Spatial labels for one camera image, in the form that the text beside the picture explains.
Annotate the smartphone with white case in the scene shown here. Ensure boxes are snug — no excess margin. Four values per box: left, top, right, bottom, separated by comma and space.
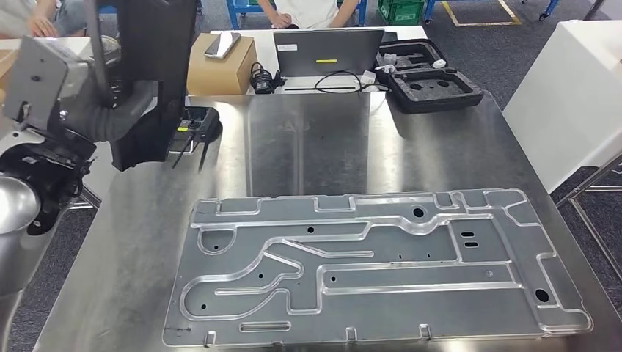
202, 31, 243, 60

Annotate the white cabinet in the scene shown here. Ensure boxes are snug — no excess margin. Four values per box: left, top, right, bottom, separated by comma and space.
502, 19, 622, 194

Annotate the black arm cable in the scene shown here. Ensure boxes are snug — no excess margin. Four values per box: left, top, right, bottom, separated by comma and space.
83, 0, 114, 107

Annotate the black handheld device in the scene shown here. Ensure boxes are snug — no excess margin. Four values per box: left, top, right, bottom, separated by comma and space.
167, 106, 224, 172

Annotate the person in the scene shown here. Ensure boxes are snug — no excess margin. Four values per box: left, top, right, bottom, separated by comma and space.
0, 0, 89, 40
256, 0, 362, 30

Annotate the cardboard box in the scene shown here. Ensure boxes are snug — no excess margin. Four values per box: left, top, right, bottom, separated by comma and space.
0, 48, 19, 93
186, 32, 259, 97

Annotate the stainless steel workbench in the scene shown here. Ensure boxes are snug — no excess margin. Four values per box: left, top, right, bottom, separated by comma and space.
32, 91, 622, 352

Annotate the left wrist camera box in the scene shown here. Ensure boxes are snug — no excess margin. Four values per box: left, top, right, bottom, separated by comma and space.
2, 36, 93, 133

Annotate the small black gadget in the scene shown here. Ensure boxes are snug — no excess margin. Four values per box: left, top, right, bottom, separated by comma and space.
249, 62, 286, 95

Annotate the black plastic panel part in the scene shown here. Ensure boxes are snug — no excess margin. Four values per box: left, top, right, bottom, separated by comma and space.
109, 0, 200, 172

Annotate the stamped sheet metal panel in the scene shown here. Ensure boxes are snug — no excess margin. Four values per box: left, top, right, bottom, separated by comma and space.
161, 188, 594, 349

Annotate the grey laptop computer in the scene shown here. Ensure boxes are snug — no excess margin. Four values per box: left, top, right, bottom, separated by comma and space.
273, 28, 386, 78

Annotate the chrome metal frame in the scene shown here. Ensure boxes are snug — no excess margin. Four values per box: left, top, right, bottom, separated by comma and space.
555, 153, 622, 283

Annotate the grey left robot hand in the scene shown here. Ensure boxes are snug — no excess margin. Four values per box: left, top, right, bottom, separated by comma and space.
125, 80, 161, 128

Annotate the black power cable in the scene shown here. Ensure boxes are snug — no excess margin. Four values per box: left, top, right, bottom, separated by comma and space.
284, 69, 389, 95

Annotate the green plastic crate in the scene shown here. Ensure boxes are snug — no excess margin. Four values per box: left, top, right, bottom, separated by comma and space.
377, 0, 427, 26

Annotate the white table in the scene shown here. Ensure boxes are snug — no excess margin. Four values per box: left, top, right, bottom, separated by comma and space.
210, 25, 430, 96

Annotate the black plastic tray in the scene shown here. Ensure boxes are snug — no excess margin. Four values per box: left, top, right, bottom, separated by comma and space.
374, 37, 486, 115

